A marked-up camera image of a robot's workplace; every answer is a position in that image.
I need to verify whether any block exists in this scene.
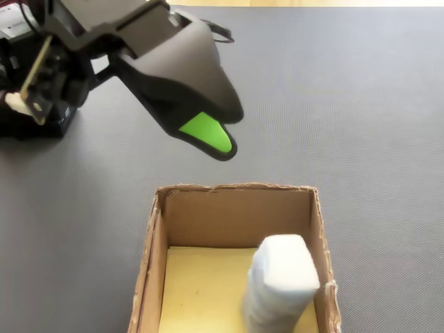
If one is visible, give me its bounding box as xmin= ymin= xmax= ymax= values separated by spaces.
xmin=242 ymin=233 xmax=321 ymax=333

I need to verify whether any dark grey table mat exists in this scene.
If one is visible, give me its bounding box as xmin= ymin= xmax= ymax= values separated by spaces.
xmin=0 ymin=3 xmax=444 ymax=333

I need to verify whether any yellow paper sheet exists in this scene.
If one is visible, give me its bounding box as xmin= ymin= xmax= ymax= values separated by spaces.
xmin=157 ymin=245 xmax=319 ymax=333

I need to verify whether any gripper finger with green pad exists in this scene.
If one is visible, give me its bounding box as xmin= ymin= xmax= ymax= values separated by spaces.
xmin=113 ymin=54 xmax=239 ymax=163

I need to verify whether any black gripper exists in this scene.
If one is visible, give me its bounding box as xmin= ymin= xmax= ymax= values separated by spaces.
xmin=44 ymin=0 xmax=245 ymax=126

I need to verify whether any brown cardboard box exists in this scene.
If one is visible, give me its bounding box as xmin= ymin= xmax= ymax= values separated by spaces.
xmin=126 ymin=182 xmax=343 ymax=333

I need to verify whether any black camera circuit board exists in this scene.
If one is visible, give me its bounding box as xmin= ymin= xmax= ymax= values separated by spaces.
xmin=4 ymin=33 xmax=53 ymax=126

